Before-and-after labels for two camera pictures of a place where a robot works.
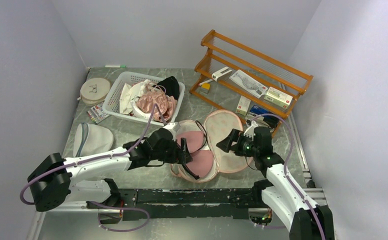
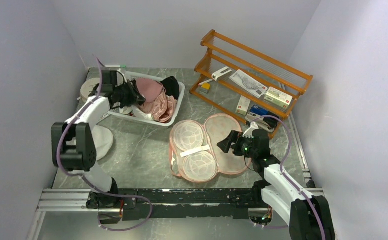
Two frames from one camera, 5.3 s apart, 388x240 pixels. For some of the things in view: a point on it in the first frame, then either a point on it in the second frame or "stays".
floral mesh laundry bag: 218,124 stays
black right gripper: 236,136 stays
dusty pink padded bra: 202,160 → 150,89
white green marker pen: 112,66 stays
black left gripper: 180,156 → 135,97
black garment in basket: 171,85 stays
